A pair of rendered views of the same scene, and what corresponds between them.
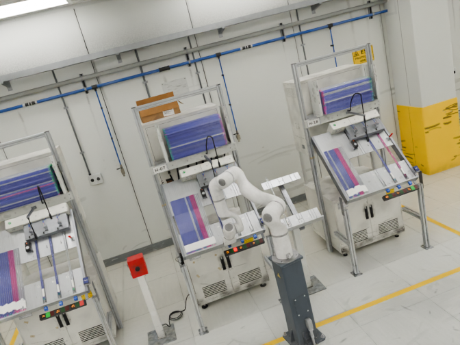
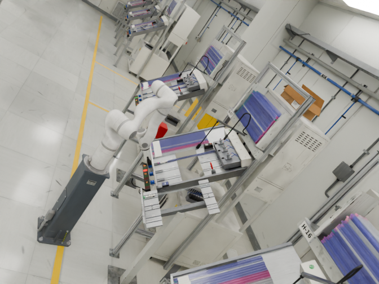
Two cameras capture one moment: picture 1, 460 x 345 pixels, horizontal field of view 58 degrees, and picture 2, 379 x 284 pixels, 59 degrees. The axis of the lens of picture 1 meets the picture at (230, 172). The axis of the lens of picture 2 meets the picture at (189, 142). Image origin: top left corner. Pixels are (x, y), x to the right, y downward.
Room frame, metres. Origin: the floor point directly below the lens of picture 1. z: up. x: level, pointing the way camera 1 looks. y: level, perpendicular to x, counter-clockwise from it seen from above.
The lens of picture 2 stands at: (2.46, -2.25, 1.97)
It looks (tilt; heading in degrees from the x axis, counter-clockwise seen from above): 20 degrees down; 73
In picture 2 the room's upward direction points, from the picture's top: 37 degrees clockwise
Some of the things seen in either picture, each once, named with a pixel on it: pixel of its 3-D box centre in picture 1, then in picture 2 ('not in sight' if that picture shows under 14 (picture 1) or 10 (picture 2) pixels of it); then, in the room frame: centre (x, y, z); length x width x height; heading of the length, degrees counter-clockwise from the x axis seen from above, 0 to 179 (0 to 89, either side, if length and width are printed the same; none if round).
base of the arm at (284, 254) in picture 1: (282, 245); (102, 155); (2.65, -0.23, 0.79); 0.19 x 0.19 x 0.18
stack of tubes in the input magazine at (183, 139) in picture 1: (195, 136); (260, 118); (3.58, 0.21, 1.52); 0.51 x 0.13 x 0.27; 100
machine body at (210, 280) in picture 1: (220, 254); (186, 218); (3.69, 0.29, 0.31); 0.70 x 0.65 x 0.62; 100
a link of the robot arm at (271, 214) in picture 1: (274, 220); (114, 128); (2.62, -0.21, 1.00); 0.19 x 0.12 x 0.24; 147
